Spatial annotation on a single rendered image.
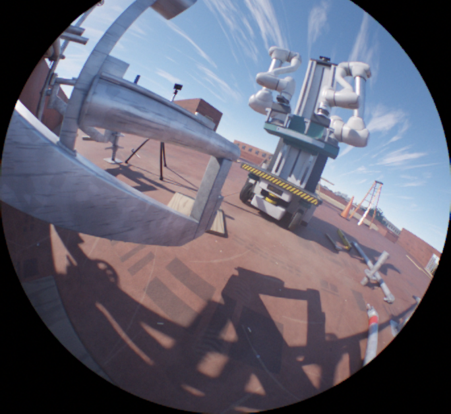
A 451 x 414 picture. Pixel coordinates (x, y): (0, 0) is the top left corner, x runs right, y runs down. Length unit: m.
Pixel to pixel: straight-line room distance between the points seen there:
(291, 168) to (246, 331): 1.26
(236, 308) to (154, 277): 0.25
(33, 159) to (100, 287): 0.35
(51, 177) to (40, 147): 0.03
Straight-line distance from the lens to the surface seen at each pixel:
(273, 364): 0.46
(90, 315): 0.42
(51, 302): 0.45
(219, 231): 0.68
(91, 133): 1.26
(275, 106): 1.04
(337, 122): 1.22
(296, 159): 1.38
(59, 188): 0.16
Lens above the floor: 0.38
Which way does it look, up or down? 15 degrees down
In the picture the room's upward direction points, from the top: 21 degrees clockwise
